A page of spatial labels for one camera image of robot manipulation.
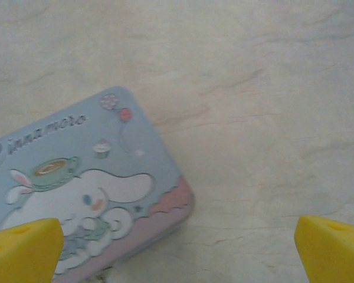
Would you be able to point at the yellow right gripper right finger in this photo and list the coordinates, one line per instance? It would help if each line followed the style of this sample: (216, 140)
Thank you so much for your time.
(333, 253)

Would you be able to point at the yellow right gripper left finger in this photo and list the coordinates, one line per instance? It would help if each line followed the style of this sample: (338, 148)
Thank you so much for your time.
(23, 250)

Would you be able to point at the pastel cartoon tin box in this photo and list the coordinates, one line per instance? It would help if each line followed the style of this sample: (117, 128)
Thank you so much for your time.
(76, 147)

